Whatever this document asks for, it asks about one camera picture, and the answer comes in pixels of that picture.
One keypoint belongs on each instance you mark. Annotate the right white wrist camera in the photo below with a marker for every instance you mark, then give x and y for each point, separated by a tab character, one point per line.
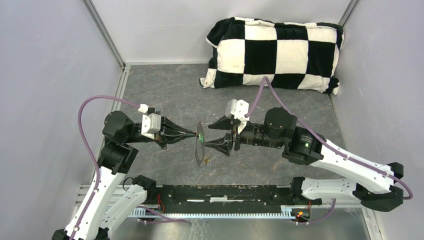
238	109

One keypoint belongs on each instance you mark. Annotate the right base circuit board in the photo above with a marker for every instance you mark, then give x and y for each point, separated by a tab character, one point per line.
302	215

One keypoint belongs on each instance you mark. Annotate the left base circuit board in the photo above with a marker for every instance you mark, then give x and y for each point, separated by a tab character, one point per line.
153	211

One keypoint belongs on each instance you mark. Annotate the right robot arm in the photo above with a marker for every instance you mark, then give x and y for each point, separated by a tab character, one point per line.
368	183

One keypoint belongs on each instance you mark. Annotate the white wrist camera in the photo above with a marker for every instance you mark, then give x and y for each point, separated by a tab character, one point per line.
238	109
151	121

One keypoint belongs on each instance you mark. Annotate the white toothed cable strip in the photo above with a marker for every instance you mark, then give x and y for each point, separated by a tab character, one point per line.
284	213

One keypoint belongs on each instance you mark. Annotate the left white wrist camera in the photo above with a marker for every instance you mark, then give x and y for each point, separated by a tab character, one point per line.
151	121

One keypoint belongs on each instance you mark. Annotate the base circuit board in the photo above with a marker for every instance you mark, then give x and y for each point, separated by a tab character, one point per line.
302	215
153	211

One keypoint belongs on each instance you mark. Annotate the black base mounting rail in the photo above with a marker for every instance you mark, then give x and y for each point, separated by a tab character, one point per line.
226	199

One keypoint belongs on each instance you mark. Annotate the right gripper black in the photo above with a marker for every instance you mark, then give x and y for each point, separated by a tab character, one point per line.
220	145

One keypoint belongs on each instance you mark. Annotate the black white checkered pillow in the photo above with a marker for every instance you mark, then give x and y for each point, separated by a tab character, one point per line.
294	56

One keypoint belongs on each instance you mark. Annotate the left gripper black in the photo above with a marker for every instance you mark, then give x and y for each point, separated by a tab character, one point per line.
169	132

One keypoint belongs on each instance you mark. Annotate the aluminium frame rail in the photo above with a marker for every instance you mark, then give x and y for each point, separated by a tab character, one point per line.
119	192

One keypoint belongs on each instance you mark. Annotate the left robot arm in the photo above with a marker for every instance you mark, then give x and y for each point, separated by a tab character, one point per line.
94	220

